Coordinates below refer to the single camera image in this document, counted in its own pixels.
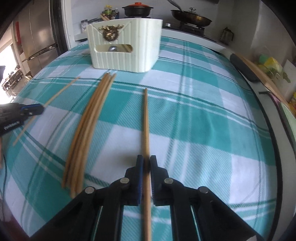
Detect black gas stove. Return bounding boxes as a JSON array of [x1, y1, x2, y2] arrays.
[[162, 21, 218, 42]]

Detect red cloth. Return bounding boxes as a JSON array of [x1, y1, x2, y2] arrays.
[[14, 22, 22, 44]]

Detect cream ribbed utensil box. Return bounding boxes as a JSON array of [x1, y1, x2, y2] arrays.
[[87, 18, 163, 74]]

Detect black oblong board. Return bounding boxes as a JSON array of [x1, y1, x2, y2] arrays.
[[231, 53, 260, 82]]

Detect yellow green plastic bag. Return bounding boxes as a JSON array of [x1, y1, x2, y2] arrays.
[[254, 52, 290, 82]]

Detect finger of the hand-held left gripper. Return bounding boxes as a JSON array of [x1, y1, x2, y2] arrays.
[[21, 108, 44, 118], [20, 104, 44, 112]]

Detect wooden furniture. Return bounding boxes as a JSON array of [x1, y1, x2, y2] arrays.
[[1, 70, 23, 95]]

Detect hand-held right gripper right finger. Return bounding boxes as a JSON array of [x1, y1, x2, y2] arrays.
[[149, 155, 264, 241]]

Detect condiment bottles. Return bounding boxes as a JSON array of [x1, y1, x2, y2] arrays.
[[103, 5, 119, 20]]

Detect wooden cutting board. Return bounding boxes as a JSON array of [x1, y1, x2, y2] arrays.
[[236, 53, 289, 105]]

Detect teal checked tablecloth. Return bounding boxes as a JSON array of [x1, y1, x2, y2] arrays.
[[5, 35, 284, 241]]

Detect grey refrigerator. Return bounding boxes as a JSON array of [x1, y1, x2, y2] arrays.
[[13, 0, 58, 75]]

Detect green round mat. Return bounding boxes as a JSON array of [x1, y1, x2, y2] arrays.
[[280, 102, 296, 144]]

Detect dark wok with glass lid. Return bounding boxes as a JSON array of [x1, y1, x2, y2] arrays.
[[166, 0, 213, 27]]

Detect pair wooden chopsticks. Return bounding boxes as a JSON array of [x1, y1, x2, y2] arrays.
[[73, 74, 117, 199], [62, 73, 109, 188]]

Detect black pot with orange lid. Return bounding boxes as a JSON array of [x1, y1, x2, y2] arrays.
[[122, 2, 154, 18]]

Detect brown wooden chopstick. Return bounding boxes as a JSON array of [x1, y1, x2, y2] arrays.
[[142, 88, 152, 241], [66, 74, 111, 189], [70, 74, 114, 196], [13, 77, 80, 146]]

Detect white knife block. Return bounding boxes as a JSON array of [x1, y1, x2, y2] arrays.
[[281, 59, 296, 102]]

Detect black door frame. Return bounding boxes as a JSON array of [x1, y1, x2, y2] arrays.
[[50, 0, 70, 51]]

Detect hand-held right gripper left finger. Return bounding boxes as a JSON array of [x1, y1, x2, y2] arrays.
[[30, 154, 145, 241]]

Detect glass french press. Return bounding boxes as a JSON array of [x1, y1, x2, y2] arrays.
[[220, 27, 234, 45]]

